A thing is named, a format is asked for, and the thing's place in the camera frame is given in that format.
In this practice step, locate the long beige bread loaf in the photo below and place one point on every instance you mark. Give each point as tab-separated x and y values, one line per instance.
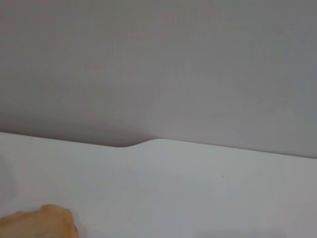
37	223

